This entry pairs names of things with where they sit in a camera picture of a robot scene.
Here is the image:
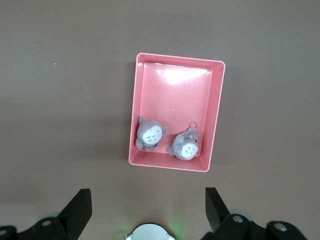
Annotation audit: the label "brown table cover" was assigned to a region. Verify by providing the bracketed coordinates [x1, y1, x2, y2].
[0, 0, 320, 240]

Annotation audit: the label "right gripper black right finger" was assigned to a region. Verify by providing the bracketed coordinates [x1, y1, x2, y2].
[203, 187, 308, 240]

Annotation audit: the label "pink plastic box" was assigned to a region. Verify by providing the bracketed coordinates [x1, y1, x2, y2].
[128, 52, 226, 174]

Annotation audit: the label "grey plush toy eyes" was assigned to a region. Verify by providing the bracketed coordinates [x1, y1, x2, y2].
[135, 115, 168, 151]

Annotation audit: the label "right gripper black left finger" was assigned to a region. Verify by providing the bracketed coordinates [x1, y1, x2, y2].
[0, 188, 93, 240]

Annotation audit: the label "grey plush toy with keyring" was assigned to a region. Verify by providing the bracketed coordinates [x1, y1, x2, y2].
[165, 121, 202, 162]

